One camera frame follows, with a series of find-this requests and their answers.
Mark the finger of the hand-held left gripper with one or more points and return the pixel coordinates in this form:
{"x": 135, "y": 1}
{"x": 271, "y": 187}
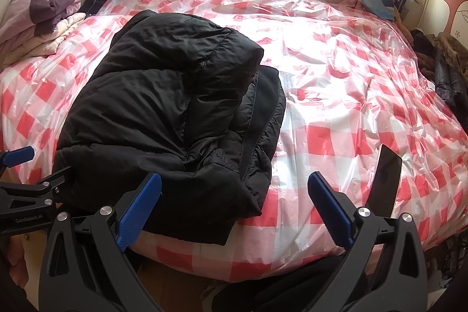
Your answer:
{"x": 44, "y": 187}
{"x": 22, "y": 154}

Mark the brown clothes pile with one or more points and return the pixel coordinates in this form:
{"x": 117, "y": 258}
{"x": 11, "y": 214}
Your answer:
{"x": 448, "y": 41}

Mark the black smartphone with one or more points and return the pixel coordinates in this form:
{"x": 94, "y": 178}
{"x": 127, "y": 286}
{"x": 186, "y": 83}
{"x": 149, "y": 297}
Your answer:
{"x": 385, "y": 180}

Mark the red checkered plastic bed sheet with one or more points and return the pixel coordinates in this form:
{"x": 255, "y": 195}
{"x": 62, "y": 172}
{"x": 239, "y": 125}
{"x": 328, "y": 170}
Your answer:
{"x": 347, "y": 85}

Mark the shiny black jacket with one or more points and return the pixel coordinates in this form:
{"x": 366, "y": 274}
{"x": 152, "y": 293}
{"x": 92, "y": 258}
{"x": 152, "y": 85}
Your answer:
{"x": 449, "y": 85}

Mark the cream blanket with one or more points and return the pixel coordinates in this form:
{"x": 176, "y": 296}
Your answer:
{"x": 62, "y": 32}

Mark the purple quilt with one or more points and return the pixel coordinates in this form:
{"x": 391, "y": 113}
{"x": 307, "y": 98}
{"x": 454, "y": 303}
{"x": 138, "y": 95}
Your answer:
{"x": 40, "y": 1}

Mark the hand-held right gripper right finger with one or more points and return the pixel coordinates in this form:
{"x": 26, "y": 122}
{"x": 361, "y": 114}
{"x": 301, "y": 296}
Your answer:
{"x": 329, "y": 209}

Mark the black puffer jacket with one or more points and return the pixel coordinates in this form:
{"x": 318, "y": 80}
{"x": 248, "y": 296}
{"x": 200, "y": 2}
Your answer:
{"x": 153, "y": 107}

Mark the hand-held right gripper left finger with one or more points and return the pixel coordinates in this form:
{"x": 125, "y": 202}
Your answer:
{"x": 140, "y": 209}

